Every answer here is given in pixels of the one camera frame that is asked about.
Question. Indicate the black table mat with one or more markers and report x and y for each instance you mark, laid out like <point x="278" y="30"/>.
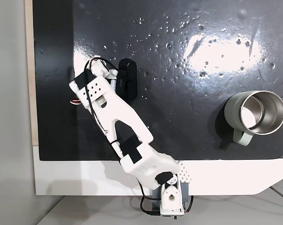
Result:
<point x="179" y="105"/>

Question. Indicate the green steel mug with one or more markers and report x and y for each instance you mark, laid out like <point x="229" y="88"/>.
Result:
<point x="235" y="110"/>

